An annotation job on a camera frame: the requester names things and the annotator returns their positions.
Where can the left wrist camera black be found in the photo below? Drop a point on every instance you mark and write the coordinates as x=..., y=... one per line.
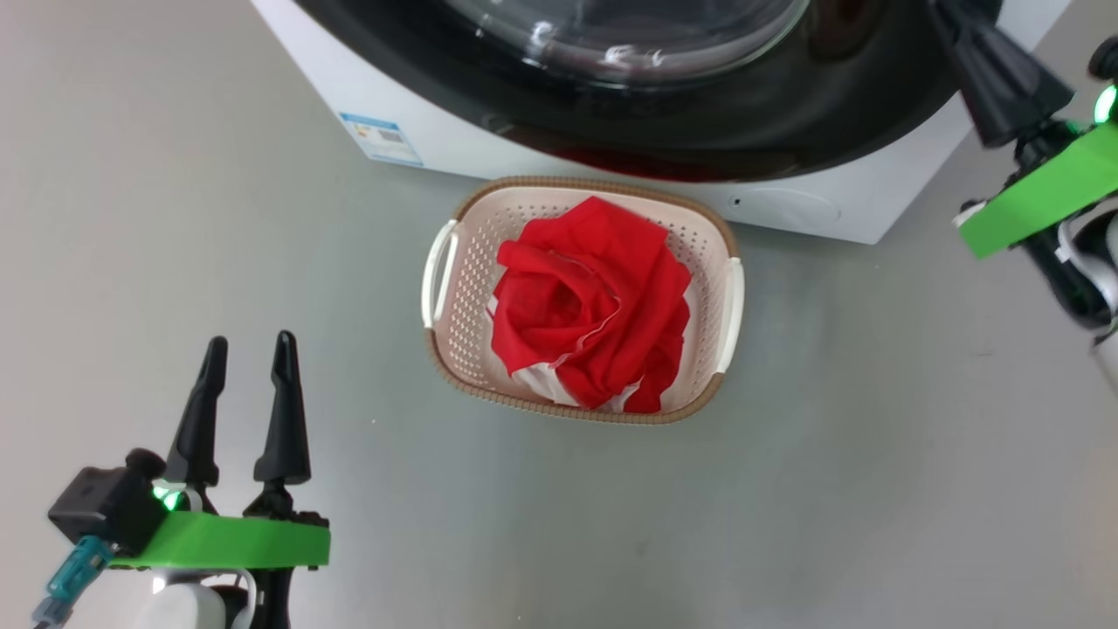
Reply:
x=105, y=507

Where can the blue energy label sticker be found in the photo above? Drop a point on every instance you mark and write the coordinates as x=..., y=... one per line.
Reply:
x=382, y=140

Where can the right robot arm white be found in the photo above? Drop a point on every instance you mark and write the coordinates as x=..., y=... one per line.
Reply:
x=1107, y=349

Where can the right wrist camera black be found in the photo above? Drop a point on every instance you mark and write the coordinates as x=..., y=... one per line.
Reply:
x=1105, y=57

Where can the round filter cover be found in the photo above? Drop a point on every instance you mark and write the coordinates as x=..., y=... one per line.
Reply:
x=786, y=210

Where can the red garment white stripes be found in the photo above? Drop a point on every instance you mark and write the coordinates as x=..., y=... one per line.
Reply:
x=537, y=377

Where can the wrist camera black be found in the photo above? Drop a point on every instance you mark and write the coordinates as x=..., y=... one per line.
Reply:
x=1105, y=57
x=105, y=507

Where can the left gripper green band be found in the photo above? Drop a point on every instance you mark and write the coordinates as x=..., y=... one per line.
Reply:
x=236, y=542

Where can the black glass washing machine door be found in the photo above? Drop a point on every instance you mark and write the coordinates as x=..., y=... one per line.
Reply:
x=699, y=114

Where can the cream perforated laundry basket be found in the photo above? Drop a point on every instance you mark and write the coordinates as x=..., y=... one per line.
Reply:
x=463, y=288

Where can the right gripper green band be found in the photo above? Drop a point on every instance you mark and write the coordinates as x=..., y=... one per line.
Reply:
x=1048, y=196

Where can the white washing machine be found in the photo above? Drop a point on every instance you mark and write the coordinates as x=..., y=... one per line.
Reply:
x=803, y=210

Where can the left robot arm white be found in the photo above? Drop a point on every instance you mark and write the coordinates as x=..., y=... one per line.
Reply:
x=188, y=607

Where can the plain red garment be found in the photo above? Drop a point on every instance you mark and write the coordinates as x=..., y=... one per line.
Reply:
x=594, y=262

